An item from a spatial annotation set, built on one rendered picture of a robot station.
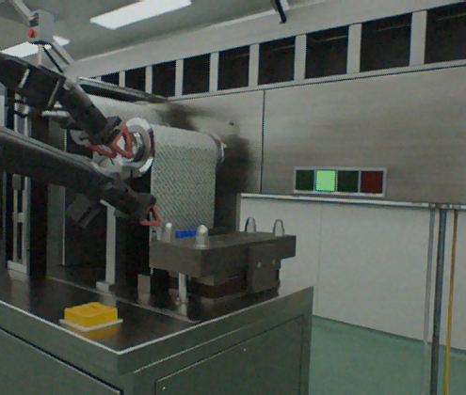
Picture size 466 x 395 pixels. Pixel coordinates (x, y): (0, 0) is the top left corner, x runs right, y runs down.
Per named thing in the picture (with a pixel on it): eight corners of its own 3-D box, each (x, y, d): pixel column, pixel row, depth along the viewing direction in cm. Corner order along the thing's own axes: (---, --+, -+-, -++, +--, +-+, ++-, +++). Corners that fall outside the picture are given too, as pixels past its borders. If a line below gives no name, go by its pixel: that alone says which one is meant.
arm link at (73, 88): (55, 99, 89) (76, 82, 90) (49, 91, 94) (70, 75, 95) (77, 123, 93) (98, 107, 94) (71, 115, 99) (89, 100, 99)
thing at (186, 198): (149, 244, 106) (151, 169, 105) (211, 238, 124) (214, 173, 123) (151, 245, 105) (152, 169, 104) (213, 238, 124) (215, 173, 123)
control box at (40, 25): (23, 41, 141) (23, 10, 141) (40, 47, 147) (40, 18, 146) (35, 39, 138) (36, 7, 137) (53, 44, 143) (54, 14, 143)
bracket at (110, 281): (94, 287, 108) (97, 164, 106) (116, 282, 113) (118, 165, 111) (106, 291, 105) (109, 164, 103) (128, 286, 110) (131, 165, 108)
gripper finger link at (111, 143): (130, 167, 100) (104, 138, 94) (111, 167, 105) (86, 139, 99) (145, 146, 103) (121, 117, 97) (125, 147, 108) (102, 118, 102)
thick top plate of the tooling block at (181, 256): (149, 266, 100) (149, 241, 100) (249, 249, 132) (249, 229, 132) (200, 277, 91) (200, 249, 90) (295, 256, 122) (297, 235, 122)
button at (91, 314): (64, 321, 81) (64, 308, 81) (96, 313, 87) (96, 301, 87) (86, 329, 77) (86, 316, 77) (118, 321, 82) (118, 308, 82)
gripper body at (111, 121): (108, 142, 95) (87, 117, 90) (81, 143, 101) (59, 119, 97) (123, 121, 98) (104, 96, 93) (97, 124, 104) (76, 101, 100)
